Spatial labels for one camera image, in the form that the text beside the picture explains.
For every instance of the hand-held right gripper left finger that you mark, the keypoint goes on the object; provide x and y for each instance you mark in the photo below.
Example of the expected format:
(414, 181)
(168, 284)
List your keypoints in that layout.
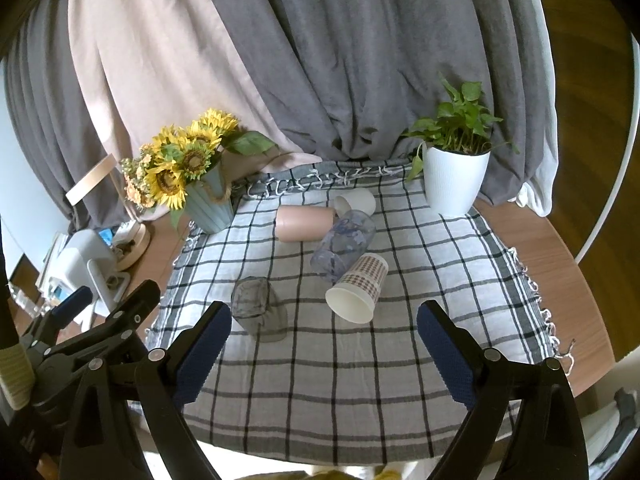
(202, 355)

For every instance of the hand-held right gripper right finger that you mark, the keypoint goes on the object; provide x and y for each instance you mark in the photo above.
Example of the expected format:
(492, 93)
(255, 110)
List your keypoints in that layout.
(445, 360)

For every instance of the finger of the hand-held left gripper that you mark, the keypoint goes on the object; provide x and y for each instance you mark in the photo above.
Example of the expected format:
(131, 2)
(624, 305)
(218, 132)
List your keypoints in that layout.
(131, 310)
(75, 304)

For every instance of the patterned paper cup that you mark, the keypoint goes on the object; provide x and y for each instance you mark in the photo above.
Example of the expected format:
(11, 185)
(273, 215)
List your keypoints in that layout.
(362, 280)

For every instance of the grey cup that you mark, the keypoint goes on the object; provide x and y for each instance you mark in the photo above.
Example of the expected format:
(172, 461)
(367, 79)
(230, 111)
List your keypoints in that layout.
(262, 312)

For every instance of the transparent blue plastic cup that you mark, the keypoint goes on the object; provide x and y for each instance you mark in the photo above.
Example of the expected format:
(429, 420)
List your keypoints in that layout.
(345, 242)

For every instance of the pink cup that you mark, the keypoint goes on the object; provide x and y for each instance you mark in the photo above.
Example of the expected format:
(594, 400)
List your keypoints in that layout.
(302, 223)

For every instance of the white cup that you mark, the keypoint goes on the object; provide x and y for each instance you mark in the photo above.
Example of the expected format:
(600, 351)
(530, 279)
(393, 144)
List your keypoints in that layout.
(360, 201)

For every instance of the white appliance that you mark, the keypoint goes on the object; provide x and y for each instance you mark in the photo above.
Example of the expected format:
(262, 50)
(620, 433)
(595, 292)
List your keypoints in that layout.
(87, 260)

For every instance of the round wooden box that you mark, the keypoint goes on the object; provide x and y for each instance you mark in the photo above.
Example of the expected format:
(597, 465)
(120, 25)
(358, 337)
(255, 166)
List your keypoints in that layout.
(135, 245)

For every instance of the checked tablecloth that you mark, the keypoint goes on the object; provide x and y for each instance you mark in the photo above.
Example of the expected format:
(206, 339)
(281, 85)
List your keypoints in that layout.
(320, 390)

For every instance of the wooden bar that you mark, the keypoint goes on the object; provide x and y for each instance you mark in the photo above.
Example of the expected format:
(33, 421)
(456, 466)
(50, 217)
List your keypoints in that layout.
(95, 177)

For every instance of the blue-grey ribbed vase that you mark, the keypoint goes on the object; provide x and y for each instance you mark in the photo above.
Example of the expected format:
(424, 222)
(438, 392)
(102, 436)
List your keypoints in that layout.
(211, 210)

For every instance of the sunflower bouquet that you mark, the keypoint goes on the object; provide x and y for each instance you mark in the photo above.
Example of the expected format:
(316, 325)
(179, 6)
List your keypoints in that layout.
(187, 157)

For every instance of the white ribbed plant pot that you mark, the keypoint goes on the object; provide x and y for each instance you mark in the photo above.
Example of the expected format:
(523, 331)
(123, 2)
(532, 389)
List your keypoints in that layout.
(452, 182)

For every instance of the grey curtain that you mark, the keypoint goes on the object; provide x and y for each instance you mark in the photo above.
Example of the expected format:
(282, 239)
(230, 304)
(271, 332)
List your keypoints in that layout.
(380, 50)
(45, 120)

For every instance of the white sheer curtain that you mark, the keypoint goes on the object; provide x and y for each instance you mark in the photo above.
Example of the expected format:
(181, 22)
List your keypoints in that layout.
(542, 160)

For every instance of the green pothos plant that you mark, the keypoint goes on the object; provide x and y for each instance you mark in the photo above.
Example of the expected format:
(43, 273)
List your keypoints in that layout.
(457, 122)

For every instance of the beige curtain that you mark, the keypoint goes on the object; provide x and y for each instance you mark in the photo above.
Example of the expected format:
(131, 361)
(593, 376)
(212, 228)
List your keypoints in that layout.
(150, 60)

